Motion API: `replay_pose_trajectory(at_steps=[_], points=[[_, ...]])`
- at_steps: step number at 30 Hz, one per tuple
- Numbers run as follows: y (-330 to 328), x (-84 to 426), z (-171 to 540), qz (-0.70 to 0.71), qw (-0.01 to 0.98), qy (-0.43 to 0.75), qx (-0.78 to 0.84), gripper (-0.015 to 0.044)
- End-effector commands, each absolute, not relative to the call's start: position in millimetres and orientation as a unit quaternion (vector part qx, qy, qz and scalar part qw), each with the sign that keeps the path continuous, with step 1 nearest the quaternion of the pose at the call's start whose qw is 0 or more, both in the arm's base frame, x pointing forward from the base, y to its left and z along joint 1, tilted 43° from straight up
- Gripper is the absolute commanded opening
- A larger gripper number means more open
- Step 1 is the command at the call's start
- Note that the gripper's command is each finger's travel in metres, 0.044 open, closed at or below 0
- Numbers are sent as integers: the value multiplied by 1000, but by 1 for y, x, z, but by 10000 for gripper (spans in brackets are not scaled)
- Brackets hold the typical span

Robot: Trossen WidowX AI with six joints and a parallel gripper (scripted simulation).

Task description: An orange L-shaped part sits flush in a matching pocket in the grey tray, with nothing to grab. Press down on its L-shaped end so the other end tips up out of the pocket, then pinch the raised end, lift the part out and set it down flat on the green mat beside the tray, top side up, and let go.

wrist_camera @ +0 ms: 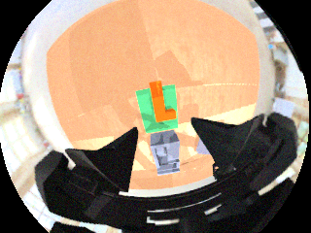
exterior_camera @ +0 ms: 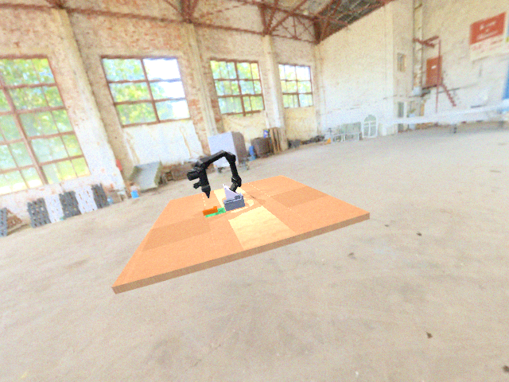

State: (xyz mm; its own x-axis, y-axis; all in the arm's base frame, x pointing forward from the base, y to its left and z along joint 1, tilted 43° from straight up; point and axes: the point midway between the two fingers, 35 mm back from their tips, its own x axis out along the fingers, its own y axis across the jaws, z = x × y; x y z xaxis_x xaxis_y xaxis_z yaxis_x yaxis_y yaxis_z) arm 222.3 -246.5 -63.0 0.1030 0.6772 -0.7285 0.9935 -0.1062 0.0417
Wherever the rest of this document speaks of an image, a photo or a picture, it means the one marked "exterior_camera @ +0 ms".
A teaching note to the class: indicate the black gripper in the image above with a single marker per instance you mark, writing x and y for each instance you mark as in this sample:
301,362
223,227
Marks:
205,186

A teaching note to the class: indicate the orange block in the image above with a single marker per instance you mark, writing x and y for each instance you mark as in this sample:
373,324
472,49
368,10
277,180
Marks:
210,211

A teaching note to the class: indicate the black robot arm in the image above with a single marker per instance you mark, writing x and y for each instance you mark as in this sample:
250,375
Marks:
203,163

